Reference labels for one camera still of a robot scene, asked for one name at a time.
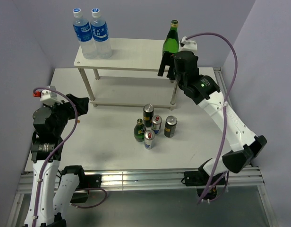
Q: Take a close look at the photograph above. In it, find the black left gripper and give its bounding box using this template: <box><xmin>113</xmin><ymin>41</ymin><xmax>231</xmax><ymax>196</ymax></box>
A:
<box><xmin>43</xmin><ymin>93</ymin><xmax>89</xmax><ymax>136</ymax></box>

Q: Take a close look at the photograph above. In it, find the tall green Perrier bottle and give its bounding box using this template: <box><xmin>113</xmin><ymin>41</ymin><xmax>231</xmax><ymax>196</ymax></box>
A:
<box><xmin>162</xmin><ymin>20</ymin><xmax>179</xmax><ymax>54</ymax></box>

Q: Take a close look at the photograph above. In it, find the short green Perrier bottle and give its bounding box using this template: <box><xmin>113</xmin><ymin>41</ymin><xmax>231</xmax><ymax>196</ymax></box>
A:
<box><xmin>133</xmin><ymin>118</ymin><xmax>146</xmax><ymax>142</ymax></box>

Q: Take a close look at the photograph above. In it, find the silver blue energy can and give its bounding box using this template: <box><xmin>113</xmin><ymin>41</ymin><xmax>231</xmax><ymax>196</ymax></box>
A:
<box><xmin>152</xmin><ymin>115</ymin><xmax>162</xmax><ymax>135</ymax></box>
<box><xmin>144</xmin><ymin>130</ymin><xmax>155</xmax><ymax>149</ymax></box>

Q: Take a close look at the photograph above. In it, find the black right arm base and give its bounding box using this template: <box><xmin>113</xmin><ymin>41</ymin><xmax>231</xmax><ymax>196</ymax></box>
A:
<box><xmin>181</xmin><ymin>170</ymin><xmax>226</xmax><ymax>200</ymax></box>

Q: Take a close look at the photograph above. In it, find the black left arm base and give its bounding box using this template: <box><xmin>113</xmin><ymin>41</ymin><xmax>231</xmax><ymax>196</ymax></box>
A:
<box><xmin>70</xmin><ymin>175</ymin><xmax>102</xmax><ymax>204</ymax></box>

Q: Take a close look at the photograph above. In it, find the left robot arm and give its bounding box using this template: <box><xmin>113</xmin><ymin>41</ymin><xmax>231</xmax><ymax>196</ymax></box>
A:
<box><xmin>24</xmin><ymin>89</ymin><xmax>89</xmax><ymax>227</ymax></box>

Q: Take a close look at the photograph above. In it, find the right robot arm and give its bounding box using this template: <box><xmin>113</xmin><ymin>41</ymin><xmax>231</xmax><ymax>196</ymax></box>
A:
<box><xmin>158</xmin><ymin>51</ymin><xmax>267</xmax><ymax>184</ymax></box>

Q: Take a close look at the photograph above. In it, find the white two-tier shelf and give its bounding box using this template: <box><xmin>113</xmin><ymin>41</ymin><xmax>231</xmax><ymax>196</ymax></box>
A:
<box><xmin>74</xmin><ymin>38</ymin><xmax>177</xmax><ymax>110</ymax></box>

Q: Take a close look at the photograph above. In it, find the black yellow can rear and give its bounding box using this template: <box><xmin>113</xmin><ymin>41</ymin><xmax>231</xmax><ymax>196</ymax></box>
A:
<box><xmin>143</xmin><ymin>104</ymin><xmax>154</xmax><ymax>127</ymax></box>

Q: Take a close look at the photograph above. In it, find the black yellow can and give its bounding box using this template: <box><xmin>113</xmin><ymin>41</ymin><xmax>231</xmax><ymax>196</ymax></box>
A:
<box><xmin>143</xmin><ymin>104</ymin><xmax>154</xmax><ymax>127</ymax></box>
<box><xmin>164</xmin><ymin>115</ymin><xmax>178</xmax><ymax>138</ymax></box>

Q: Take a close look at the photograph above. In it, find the black yellow can right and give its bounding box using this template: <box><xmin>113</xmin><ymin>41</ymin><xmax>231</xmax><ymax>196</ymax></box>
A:
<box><xmin>164</xmin><ymin>115</ymin><xmax>178</xmax><ymax>138</ymax></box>

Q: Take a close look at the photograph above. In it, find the right clear water bottle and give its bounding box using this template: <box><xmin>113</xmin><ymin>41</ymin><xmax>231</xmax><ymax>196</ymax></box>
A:
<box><xmin>90</xmin><ymin>8</ymin><xmax>112</xmax><ymax>59</ymax></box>

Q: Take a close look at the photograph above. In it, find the clear water bottle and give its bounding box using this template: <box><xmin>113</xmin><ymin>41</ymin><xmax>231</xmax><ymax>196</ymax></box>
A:
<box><xmin>72</xmin><ymin>8</ymin><xmax>97</xmax><ymax>59</ymax></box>
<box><xmin>90</xmin><ymin>8</ymin><xmax>112</xmax><ymax>59</ymax></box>

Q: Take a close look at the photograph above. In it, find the left clear water bottle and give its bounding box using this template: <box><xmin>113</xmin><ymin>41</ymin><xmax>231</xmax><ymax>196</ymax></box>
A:
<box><xmin>72</xmin><ymin>8</ymin><xmax>97</xmax><ymax>59</ymax></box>

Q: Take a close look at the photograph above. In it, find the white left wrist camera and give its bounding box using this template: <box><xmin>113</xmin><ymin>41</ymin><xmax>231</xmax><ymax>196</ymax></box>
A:
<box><xmin>34</xmin><ymin>86</ymin><xmax>61</xmax><ymax>106</ymax></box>

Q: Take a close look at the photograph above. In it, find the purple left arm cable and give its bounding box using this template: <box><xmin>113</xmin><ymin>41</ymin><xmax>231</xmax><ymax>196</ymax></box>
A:
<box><xmin>29</xmin><ymin>87</ymin><xmax>108</xmax><ymax>227</ymax></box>

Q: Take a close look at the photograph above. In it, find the aluminium frame rail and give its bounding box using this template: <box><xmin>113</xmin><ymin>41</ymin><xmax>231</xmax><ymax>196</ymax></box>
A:
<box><xmin>17</xmin><ymin>170</ymin><xmax>265</xmax><ymax>193</ymax></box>

